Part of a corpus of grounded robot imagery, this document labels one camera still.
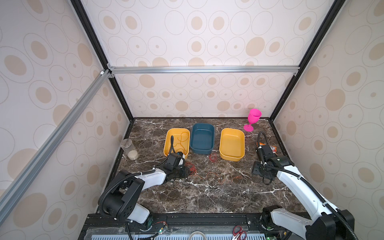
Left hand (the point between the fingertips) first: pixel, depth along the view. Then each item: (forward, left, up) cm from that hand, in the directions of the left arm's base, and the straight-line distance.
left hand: (192, 169), depth 89 cm
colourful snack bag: (+16, -54, -2) cm, 57 cm away
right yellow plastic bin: (+18, -27, 0) cm, 32 cm away
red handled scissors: (-32, -22, -1) cm, 39 cm away
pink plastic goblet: (+34, -42, +10) cm, 55 cm away
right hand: (-3, -38, +6) cm, 39 cm away
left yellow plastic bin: (+23, +8, -3) cm, 24 cm away
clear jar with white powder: (+8, +36, +9) cm, 39 cm away
